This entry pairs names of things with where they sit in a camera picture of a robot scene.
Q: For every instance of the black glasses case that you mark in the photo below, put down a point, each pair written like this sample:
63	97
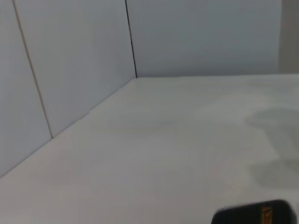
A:
245	213

